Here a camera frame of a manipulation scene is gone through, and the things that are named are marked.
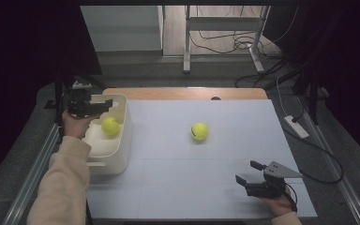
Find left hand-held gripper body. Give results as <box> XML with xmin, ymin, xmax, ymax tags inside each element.
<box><xmin>66</xmin><ymin>81</ymin><xmax>98</xmax><ymax>120</ymax></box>

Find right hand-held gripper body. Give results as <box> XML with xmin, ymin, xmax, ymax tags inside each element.
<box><xmin>245</xmin><ymin>160</ymin><xmax>304</xmax><ymax>200</ymax></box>

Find yellow tennis ball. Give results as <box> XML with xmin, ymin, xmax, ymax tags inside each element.
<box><xmin>101</xmin><ymin>116</ymin><xmax>121</xmax><ymax>137</ymax></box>
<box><xmin>190</xmin><ymin>122</ymin><xmax>210</xmax><ymax>142</ymax></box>

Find white plastic bin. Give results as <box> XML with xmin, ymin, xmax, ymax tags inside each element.
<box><xmin>82</xmin><ymin>93</ymin><xmax>133</xmax><ymax>175</ymax></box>

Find person's right hand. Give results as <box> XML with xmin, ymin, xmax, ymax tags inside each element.
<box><xmin>259</xmin><ymin>192</ymin><xmax>295</xmax><ymax>218</ymax></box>

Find person's left hand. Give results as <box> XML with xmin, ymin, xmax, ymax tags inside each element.
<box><xmin>61</xmin><ymin>111</ymin><xmax>98</xmax><ymax>141</ymax></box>

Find black tripod stand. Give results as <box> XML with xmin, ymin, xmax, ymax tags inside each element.
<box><xmin>44</xmin><ymin>73</ymin><xmax>109</xmax><ymax>128</ymax></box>
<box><xmin>270</xmin><ymin>60</ymin><xmax>331</xmax><ymax>126</ymax></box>

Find white power strip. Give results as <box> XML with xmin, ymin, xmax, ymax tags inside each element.
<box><xmin>283</xmin><ymin>114</ymin><xmax>310</xmax><ymax>140</ymax></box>

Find white gridded table sheet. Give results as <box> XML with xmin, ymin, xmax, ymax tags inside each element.
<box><xmin>86</xmin><ymin>98</ymin><xmax>319</xmax><ymax>220</ymax></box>

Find wooden table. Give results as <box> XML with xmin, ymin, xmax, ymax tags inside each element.
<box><xmin>101</xmin><ymin>86</ymin><xmax>269</xmax><ymax>101</ymax></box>

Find white metal stand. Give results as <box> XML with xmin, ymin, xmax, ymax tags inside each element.
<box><xmin>182</xmin><ymin>5</ymin><xmax>271</xmax><ymax>75</ymax></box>

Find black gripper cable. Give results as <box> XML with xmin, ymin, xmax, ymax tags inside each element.
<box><xmin>284</xmin><ymin>183</ymin><xmax>298</xmax><ymax>214</ymax></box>

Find black power cable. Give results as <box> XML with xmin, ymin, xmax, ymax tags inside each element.
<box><xmin>280</xmin><ymin>116</ymin><xmax>345</xmax><ymax>185</ymax></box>

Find aluminium floor rail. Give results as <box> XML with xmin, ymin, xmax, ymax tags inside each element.
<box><xmin>0</xmin><ymin>122</ymin><xmax>61</xmax><ymax>225</ymax></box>
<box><xmin>294</xmin><ymin>93</ymin><xmax>360</xmax><ymax>225</ymax></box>

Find white cable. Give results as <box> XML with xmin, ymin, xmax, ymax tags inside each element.
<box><xmin>275</xmin><ymin>76</ymin><xmax>291</xmax><ymax>117</ymax></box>

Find tangled floor cables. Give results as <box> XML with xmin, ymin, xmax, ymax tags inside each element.
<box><xmin>188</xmin><ymin>29</ymin><xmax>284</xmax><ymax>61</ymax></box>

